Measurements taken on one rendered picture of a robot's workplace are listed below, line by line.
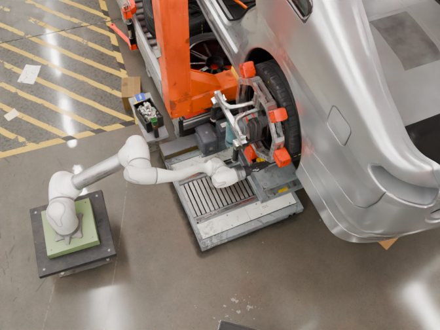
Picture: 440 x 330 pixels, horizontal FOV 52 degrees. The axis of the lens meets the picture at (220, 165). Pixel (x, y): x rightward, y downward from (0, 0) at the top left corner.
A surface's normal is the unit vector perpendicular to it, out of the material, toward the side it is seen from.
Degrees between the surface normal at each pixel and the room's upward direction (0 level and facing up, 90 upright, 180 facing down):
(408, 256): 0
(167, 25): 90
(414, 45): 2
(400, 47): 2
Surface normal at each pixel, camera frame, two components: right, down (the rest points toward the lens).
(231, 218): 0.03, -0.51
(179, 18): 0.40, 0.80
